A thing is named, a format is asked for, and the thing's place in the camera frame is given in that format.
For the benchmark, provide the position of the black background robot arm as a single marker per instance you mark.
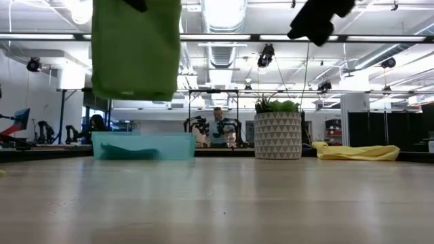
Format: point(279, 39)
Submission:
point(73, 133)
point(198, 123)
point(45, 130)
point(230, 127)

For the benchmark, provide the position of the black room partition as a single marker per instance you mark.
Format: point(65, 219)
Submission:
point(383, 130)

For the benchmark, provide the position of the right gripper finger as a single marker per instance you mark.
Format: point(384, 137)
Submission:
point(312, 33)

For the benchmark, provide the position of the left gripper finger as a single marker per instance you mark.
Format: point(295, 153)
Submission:
point(136, 4)

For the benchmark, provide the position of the teal translucent plastic bin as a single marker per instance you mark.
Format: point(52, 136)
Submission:
point(176, 145)

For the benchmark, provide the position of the black ceiling spotlight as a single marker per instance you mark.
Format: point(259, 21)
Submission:
point(324, 86)
point(388, 63)
point(34, 64)

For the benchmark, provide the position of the person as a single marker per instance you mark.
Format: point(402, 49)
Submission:
point(97, 122)
point(218, 115)

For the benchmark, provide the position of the succulent in patterned pot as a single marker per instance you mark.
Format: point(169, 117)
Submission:
point(278, 135)

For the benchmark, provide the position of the black aluminium table frame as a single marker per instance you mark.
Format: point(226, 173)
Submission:
point(44, 155)

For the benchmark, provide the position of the dark green microfiber towel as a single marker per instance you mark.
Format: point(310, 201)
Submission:
point(135, 51)

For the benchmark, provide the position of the yellow microfiber towel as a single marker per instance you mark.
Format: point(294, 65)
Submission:
point(356, 153)

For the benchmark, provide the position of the black hanging camera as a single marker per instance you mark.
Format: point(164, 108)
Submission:
point(265, 56)

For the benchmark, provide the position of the black overhead crossbeam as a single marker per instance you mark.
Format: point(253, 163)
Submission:
point(430, 38)

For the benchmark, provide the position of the black background station frame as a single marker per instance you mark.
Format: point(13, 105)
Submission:
point(213, 91)

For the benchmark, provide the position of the blue and red tilted screen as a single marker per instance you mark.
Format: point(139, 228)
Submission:
point(20, 118)

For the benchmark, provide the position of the silver ventilation duct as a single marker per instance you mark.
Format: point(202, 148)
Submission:
point(223, 13)

